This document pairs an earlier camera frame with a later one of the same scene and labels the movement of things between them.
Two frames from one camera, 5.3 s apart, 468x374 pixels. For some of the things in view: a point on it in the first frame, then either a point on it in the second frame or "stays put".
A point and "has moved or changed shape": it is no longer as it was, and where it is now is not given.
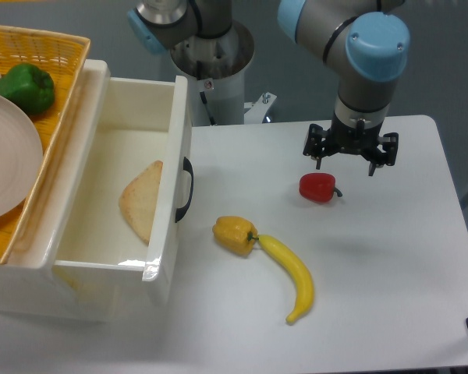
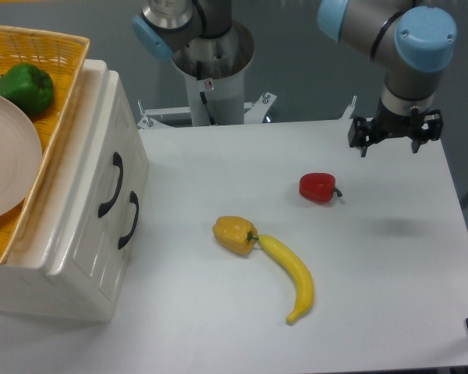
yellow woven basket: (64, 57) stays put
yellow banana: (305, 278) stays put
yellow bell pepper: (235, 234) stays put
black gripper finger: (377, 158) → (430, 129)
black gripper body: (353, 139) → (387, 122)
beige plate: (13, 157) stays put
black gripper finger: (315, 146) → (359, 134)
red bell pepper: (318, 187) stays put
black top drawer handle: (187, 167) → (117, 161)
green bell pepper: (33, 89) stays put
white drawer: (122, 238) has moved or changed shape
